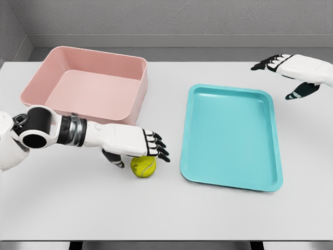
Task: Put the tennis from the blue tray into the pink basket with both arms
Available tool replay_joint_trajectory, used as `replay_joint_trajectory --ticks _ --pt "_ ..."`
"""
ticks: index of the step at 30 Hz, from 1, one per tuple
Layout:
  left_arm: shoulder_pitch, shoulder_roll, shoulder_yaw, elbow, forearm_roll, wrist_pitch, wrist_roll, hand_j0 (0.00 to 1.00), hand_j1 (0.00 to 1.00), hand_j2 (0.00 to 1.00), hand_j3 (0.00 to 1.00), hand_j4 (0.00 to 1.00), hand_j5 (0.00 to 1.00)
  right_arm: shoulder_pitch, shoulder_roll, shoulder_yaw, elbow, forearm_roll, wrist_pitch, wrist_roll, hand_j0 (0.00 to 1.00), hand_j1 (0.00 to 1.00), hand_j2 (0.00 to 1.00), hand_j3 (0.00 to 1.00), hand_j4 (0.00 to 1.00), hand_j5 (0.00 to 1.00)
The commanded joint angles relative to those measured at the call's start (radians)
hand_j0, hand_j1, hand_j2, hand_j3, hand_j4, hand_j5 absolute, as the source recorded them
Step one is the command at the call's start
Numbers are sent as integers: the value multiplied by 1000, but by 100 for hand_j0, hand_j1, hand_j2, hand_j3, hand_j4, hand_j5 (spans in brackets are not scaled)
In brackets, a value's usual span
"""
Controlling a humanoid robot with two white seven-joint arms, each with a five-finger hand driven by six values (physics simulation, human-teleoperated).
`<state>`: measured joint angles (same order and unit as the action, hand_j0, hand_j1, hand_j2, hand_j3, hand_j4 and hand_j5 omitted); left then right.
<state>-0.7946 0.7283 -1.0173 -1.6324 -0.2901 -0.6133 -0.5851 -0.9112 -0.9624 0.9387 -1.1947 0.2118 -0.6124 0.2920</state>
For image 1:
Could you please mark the blue plastic tray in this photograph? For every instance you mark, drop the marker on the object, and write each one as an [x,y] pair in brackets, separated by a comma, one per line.
[230,135]

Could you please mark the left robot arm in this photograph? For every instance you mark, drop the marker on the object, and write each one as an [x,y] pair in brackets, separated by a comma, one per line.
[39,130]

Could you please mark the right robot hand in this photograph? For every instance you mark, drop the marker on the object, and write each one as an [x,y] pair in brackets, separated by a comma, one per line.
[301,68]

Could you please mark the pink plastic basket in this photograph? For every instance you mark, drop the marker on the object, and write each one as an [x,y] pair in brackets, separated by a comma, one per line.
[91,86]

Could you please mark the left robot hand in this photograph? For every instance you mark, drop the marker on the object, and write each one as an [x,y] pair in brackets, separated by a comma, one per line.
[130,140]

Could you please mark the yellow-green tennis ball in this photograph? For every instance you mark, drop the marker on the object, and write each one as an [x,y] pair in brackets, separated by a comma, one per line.
[143,167]

